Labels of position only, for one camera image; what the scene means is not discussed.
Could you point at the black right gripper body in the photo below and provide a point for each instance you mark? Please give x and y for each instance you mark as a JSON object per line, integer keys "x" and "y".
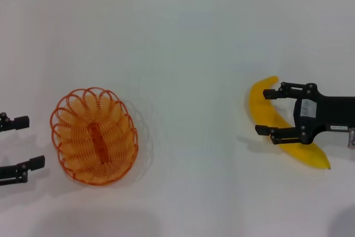
{"x": 330, "y": 112}

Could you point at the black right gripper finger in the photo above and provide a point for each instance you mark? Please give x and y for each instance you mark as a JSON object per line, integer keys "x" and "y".
{"x": 283, "y": 134}
{"x": 288, "y": 91}

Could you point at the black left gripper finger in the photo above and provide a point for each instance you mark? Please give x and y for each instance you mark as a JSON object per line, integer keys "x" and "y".
{"x": 19, "y": 171}
{"x": 16, "y": 122}

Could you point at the yellow banana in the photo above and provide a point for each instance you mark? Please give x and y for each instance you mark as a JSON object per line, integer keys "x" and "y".
{"x": 259, "y": 101}

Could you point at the silver cylindrical connector plug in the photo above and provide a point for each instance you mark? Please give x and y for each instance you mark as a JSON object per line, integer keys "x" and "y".
{"x": 352, "y": 137}

